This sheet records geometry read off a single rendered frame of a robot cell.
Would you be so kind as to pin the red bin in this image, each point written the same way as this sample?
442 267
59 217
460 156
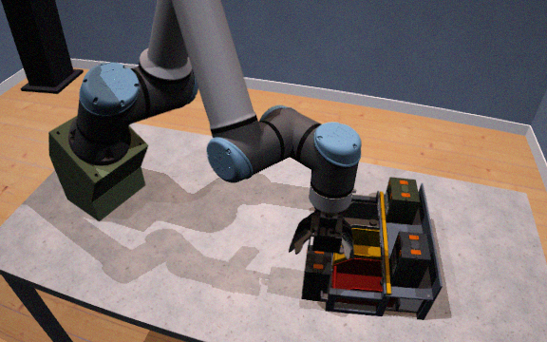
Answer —
361 274

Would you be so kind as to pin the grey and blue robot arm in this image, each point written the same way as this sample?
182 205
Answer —
112 97

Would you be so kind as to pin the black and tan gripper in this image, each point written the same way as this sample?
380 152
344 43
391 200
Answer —
324 241

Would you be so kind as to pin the dark grey shelf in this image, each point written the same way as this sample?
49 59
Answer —
408 299

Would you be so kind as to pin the orange flat bar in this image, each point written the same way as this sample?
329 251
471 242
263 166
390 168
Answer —
384 227

